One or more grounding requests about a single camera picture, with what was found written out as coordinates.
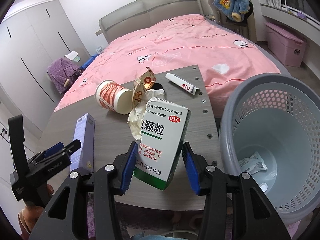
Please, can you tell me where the purple rectangular carton box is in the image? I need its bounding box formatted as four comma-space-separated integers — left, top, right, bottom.
70, 113, 95, 176

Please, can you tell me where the white green medicine box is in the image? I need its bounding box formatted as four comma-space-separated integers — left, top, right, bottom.
133, 98, 191, 191

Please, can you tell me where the blue wet wipes packet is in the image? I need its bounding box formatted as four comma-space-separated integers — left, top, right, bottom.
238, 152, 267, 174

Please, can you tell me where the red white paper cup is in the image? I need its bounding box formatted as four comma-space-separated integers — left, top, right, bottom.
94, 80, 133, 115

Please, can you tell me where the white bottle cap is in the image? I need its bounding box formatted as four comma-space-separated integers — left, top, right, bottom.
260, 183, 268, 192

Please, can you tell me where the grey plastic trash basket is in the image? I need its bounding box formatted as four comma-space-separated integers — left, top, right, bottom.
219, 73, 319, 224

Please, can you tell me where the person left hand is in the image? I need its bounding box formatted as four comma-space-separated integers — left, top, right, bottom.
17, 183, 54, 238

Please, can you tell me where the crumpled white paper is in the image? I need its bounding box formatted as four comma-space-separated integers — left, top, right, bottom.
127, 89, 167, 140

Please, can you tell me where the purple garment on chair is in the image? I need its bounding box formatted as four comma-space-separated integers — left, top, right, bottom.
47, 57, 81, 94

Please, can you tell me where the white red small box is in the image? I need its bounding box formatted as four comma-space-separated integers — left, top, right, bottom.
165, 73, 200, 95

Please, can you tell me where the red beige snack wrapper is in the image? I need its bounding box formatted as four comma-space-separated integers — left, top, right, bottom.
131, 67, 157, 109

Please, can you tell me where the blue object beside bed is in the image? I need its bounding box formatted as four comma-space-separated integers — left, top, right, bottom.
80, 55, 97, 69

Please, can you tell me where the white wardrobe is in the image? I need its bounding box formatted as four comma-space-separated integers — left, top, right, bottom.
1, 0, 89, 138

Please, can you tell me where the pink cartoon duvet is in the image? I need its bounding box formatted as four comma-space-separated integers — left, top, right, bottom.
57, 14, 279, 117

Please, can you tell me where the grey chair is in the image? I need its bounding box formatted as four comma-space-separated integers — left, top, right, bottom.
208, 0, 253, 39

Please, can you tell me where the pink plastic storage box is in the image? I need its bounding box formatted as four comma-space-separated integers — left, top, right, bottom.
265, 22, 306, 67

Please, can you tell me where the grey upholstered headboard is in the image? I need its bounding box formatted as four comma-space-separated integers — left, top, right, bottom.
95, 0, 204, 43

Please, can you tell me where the blue plush jacket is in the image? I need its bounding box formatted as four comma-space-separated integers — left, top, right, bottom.
213, 0, 249, 22

